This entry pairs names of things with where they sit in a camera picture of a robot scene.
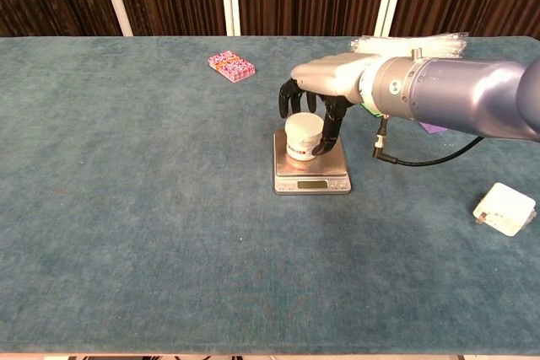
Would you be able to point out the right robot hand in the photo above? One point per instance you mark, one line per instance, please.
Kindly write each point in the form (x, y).
(333, 75)

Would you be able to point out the white round jar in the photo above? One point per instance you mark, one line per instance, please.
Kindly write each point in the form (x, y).
(301, 136)

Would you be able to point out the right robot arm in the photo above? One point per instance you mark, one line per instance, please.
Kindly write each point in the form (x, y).
(455, 90)

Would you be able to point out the silver digital kitchen scale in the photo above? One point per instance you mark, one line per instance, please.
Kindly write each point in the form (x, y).
(312, 170)

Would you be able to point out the green sachet packet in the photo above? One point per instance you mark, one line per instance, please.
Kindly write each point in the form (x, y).
(372, 110)

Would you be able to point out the pink patterned card box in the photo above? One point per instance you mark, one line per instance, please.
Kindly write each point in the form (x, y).
(232, 66)

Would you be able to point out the clear bag of white straws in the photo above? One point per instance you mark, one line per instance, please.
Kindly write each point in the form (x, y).
(439, 46)

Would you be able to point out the purple cube block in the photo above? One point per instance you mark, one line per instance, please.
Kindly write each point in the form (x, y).
(433, 127)

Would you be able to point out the teal felt table cloth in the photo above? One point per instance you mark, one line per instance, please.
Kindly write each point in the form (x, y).
(169, 208)

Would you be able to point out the white square power adapter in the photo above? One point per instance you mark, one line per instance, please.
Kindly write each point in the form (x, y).
(504, 209)

